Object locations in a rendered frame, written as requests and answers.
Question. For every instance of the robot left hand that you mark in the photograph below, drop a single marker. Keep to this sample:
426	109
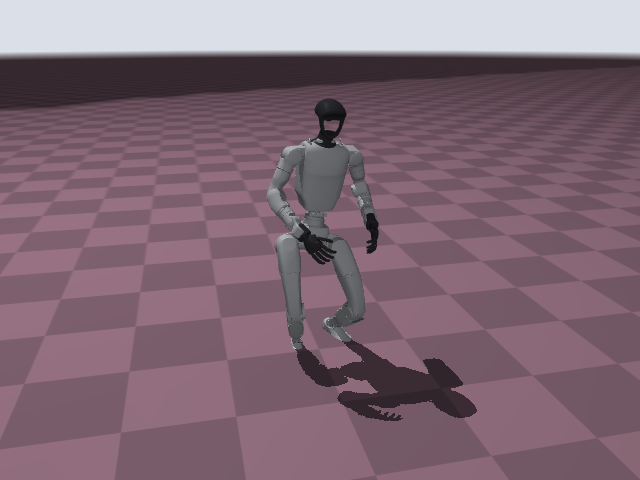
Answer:
372	226

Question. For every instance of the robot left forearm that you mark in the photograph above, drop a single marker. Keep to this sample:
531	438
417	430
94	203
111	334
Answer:
365	202

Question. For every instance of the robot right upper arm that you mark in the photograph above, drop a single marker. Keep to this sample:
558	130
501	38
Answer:
290	156

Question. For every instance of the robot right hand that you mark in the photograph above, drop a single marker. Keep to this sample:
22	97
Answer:
313	244

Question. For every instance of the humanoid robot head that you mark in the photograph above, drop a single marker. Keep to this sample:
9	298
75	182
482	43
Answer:
329	109

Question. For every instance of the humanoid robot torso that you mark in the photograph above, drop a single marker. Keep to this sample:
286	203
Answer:
318	183

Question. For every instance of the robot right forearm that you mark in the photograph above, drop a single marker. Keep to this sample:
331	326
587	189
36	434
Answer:
283	210

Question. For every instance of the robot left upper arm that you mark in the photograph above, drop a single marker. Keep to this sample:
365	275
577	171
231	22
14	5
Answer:
356	168

